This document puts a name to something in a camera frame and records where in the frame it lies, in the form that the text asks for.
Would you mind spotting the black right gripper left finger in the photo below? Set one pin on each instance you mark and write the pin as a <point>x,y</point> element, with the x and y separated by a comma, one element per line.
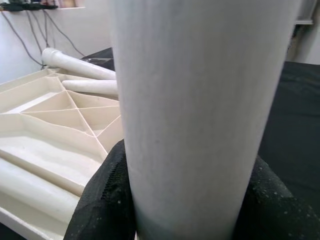
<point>105,205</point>

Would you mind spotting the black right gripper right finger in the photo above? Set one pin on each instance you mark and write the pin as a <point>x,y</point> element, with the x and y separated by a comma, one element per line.
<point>275,212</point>

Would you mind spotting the white plastic children table top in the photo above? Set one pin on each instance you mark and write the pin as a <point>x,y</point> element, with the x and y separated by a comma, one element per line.
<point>50,140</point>

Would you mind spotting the black tablecloth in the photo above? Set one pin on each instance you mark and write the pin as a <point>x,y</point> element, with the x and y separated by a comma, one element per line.
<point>295,125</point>

